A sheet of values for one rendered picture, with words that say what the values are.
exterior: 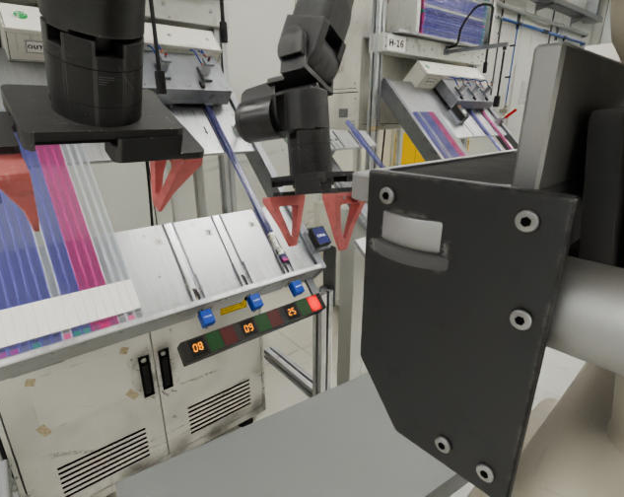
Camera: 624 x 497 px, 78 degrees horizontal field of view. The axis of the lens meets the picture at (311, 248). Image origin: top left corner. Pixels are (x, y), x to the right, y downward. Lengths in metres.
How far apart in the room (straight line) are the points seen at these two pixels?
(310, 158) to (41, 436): 0.97
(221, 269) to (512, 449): 0.70
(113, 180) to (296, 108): 2.26
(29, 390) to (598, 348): 1.10
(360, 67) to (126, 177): 1.60
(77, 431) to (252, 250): 0.66
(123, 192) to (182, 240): 1.89
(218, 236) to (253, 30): 2.38
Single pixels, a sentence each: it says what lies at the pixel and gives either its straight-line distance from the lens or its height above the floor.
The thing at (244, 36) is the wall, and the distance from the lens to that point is 3.08.
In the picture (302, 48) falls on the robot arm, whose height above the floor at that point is 1.15.
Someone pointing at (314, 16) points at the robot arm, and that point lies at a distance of 0.55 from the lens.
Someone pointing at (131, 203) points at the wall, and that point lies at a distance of 2.75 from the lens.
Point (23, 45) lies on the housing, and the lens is 1.13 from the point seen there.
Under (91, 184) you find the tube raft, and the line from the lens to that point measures 0.90.
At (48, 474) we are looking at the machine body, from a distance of 1.30.
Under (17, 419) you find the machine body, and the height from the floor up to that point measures 0.41.
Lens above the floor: 1.07
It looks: 19 degrees down
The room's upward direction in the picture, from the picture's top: straight up
